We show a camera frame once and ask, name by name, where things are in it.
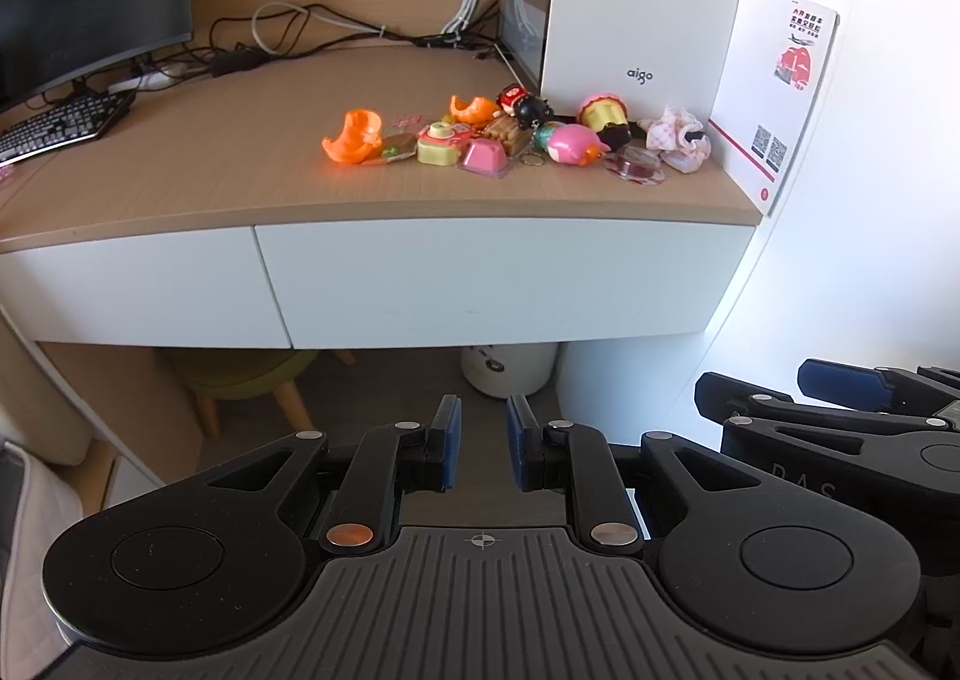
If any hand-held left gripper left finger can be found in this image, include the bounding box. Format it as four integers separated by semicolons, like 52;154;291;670
206;393;463;559

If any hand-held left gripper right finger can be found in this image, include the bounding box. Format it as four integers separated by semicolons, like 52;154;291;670
507;393;752;561

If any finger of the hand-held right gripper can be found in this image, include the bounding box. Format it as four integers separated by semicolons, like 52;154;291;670
796;359;960;412
694;371;931;447

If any wide white desk drawer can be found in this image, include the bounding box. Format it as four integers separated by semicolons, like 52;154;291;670
253;218;758;351

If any pink white packet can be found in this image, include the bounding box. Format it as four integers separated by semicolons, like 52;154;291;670
660;147;711;176

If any pink bird toy keychain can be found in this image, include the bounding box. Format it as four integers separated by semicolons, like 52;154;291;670
535;123;610;166

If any pink keycap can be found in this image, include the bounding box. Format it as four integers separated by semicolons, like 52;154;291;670
458;138;512;181

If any pink yellow cupcake toy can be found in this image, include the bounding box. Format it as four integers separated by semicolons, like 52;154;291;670
577;93;632;150

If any yellow green camera toy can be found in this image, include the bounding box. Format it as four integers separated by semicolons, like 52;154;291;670
416;119;470;168

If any brown biscuit keychain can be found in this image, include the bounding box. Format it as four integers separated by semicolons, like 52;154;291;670
482;116;534;156

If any large orange plastic shell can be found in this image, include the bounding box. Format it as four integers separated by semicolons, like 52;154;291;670
322;110;385;166

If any small orange plastic shell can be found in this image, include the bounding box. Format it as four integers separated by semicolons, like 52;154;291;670
449;94;497;127

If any black red figurine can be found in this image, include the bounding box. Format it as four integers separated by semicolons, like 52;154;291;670
497;83;554;127

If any white round canister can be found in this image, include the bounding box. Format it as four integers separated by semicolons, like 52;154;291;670
460;342;560;400

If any green stool with wooden legs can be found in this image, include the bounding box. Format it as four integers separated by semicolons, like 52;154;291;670
161;348;357;438

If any white card with red print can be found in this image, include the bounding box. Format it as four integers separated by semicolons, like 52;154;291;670
709;0;841;217

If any narrow white desk drawer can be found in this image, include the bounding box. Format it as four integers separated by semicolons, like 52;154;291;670
0;226;292;349

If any black power adapter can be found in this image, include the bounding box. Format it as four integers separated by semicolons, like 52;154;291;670
210;53;272;78

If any black keyboard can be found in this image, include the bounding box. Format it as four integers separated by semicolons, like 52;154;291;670
0;91;138;166

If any black cable bundle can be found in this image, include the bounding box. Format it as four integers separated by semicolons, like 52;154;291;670
210;11;500;78

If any grey looped cable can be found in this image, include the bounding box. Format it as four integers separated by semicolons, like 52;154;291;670
251;1;388;55

